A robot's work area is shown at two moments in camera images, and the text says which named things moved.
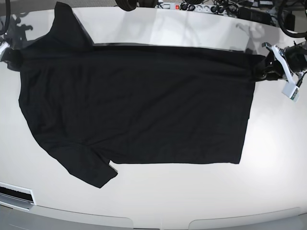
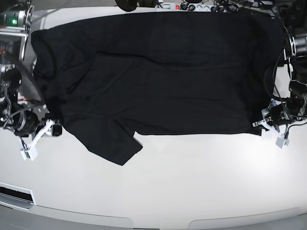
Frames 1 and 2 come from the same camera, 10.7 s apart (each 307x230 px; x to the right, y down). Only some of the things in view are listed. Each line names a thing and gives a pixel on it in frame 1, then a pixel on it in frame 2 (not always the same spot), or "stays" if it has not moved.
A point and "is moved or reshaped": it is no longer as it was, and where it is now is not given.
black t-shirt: x=134 y=102 is moved or reshaped
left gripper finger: x=14 y=58 -> x=56 y=130
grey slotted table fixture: x=16 y=197 stays
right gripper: x=270 y=65 -> x=277 y=114
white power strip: x=211 y=7 stays
